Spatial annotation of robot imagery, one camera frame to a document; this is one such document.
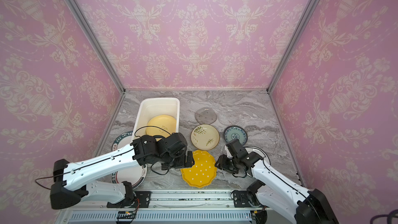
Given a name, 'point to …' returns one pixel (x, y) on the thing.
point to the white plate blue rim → (260, 164)
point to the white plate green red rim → (136, 174)
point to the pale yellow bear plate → (166, 122)
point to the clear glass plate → (205, 115)
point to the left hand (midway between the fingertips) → (188, 167)
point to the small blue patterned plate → (236, 132)
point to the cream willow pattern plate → (204, 137)
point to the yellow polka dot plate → (203, 171)
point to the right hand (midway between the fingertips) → (218, 166)
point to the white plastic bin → (149, 107)
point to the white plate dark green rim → (122, 140)
